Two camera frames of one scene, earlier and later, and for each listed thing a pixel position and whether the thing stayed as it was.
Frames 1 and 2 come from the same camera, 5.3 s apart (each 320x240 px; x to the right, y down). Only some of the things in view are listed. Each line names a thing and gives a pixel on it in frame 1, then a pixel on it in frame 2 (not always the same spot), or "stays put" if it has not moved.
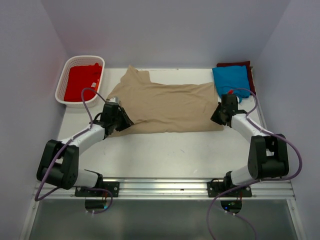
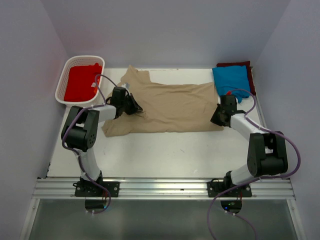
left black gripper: (125, 124) → (132, 110)
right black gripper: (214, 117) stays put
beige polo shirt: (154, 107) stays put
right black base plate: (214, 188) stays put
